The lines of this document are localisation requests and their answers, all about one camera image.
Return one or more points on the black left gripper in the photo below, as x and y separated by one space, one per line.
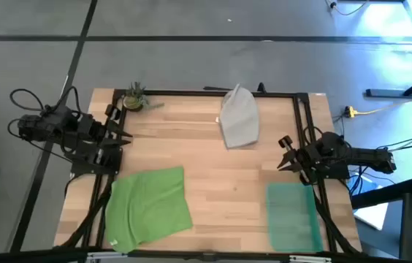
107 133

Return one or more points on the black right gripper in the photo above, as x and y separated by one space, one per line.
306 160

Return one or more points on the grey microfiber towel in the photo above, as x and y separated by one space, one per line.
239 124

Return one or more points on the green microfiber towel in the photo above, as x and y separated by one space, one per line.
147 208

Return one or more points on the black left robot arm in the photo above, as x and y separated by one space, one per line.
45 128

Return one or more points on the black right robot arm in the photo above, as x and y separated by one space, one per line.
366 157

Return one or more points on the teal plastic basket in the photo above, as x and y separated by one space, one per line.
291 219

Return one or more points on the potted succulent plant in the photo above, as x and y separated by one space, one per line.
133 101

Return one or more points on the black clamp knob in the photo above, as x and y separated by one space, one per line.
261 88

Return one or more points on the white sheet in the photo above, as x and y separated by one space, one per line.
374 215

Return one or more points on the black desk bar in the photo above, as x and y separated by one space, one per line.
385 193

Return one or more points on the black desk foot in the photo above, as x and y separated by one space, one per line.
385 92

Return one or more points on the black front beam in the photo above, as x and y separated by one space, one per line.
27 255

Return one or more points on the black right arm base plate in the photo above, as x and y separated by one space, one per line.
337 174

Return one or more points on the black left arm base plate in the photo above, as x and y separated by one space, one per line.
78 170

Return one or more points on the black aluminium table frame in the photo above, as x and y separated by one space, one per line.
191 92

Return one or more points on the silver bracket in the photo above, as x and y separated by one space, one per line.
107 258
310 259

